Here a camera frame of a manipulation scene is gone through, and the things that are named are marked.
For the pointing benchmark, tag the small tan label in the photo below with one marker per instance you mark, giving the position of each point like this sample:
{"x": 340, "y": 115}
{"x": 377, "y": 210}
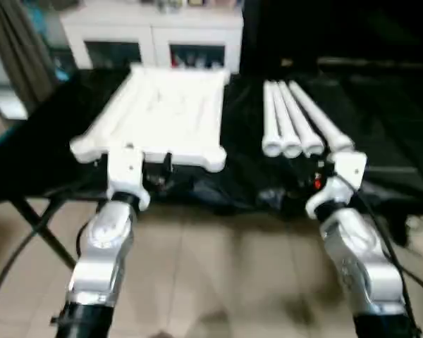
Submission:
{"x": 286, "y": 62}

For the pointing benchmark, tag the black table stand leg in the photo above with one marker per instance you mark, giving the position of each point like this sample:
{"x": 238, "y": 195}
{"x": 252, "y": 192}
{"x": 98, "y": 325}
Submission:
{"x": 46, "y": 232}

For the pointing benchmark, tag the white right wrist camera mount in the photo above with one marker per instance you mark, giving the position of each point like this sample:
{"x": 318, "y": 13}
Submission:
{"x": 349, "y": 169}

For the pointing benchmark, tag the glass sliding door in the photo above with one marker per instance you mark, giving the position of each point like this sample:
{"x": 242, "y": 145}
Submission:
{"x": 3, "y": 91}

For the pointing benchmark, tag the black mat cloth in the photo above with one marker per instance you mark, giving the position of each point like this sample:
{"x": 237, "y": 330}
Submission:
{"x": 250, "y": 116}

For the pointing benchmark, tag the white plastic table top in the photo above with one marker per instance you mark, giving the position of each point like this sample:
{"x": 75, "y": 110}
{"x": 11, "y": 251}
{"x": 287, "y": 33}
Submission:
{"x": 162, "y": 105}

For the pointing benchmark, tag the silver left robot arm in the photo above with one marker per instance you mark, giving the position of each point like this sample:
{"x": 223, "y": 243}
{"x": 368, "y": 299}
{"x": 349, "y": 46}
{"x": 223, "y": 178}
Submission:
{"x": 105, "y": 239}

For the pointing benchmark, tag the grey curtain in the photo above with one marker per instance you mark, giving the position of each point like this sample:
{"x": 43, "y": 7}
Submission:
{"x": 17, "y": 42}

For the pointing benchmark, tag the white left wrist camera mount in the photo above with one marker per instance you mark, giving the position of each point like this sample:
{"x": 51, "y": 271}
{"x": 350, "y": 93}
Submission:
{"x": 125, "y": 169}

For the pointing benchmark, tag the teal white patterned banner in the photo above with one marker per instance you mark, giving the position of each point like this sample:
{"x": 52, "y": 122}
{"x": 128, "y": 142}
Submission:
{"x": 60, "y": 68}

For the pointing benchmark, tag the black backdrop cloth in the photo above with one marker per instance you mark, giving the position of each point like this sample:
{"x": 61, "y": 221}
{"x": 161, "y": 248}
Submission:
{"x": 338, "y": 31}

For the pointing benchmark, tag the white plastic table leg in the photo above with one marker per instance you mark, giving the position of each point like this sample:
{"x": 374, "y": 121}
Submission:
{"x": 269, "y": 116}
{"x": 300, "y": 119}
{"x": 285, "y": 119}
{"x": 322, "y": 119}

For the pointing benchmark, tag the white glass-door cabinet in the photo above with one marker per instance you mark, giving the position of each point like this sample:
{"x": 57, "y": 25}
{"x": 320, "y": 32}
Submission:
{"x": 144, "y": 24}

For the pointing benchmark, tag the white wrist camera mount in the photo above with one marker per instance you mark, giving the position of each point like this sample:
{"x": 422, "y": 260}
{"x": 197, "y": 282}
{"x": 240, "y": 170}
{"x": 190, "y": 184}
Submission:
{"x": 125, "y": 169}
{"x": 349, "y": 169}

